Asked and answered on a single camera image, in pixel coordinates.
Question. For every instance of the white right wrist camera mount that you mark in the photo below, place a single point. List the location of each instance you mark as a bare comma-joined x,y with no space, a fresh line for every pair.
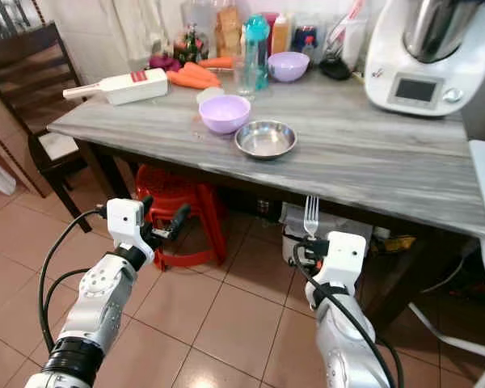
346,255

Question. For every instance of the clear drinking glass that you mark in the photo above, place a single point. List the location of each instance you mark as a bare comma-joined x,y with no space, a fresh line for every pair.
244,81

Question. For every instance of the grey wood-grain table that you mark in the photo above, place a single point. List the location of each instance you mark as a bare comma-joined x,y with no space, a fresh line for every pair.
356,153

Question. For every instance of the red plastic stool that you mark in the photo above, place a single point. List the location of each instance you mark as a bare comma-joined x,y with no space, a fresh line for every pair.
170,190

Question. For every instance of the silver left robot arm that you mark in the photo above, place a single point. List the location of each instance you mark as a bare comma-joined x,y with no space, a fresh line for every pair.
99,301

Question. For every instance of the dark wooden chair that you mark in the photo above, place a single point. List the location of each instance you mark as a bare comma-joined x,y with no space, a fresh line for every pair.
32,89

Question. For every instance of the brown food packet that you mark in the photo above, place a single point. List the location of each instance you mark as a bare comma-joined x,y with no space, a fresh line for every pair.
228,31

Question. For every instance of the purple eggplant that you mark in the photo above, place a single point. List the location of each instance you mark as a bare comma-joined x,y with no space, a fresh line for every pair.
165,62

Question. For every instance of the small white cup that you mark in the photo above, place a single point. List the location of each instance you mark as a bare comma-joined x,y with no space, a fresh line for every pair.
208,94

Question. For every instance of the stainless steel bowl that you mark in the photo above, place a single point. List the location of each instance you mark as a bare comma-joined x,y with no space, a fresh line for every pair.
266,140

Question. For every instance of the orange carrot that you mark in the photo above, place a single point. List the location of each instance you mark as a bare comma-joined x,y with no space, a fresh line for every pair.
181,80
218,61
198,73

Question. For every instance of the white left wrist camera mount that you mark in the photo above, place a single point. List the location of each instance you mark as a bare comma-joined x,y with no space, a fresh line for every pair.
125,220

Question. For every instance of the white box under table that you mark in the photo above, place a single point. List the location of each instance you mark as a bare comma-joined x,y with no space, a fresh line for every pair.
293,222

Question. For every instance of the white pipe on floor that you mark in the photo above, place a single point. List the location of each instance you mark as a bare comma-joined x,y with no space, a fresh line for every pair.
449,333

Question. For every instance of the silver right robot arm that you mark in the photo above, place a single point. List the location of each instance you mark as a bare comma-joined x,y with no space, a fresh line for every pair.
347,339

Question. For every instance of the white kitchen machine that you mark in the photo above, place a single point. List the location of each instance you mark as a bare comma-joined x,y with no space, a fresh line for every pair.
420,65

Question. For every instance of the small purple plastic bowl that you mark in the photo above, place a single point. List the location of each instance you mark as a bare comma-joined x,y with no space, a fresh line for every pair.
288,66

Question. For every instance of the silver metal fork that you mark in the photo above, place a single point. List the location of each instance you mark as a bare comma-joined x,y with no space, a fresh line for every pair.
311,213

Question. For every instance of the orange sauce bottle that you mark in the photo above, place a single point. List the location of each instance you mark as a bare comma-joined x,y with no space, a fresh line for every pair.
280,34

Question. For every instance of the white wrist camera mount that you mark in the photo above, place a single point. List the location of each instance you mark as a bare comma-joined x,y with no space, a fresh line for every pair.
125,220
346,255

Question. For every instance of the dark jar with red label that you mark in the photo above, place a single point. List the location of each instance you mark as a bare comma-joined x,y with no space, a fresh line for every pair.
305,40

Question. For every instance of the teal water bottle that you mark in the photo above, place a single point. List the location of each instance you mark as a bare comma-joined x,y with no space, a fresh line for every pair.
258,48

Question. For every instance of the large purple plastic bowl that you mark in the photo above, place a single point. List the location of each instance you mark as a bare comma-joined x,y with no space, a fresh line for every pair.
225,112

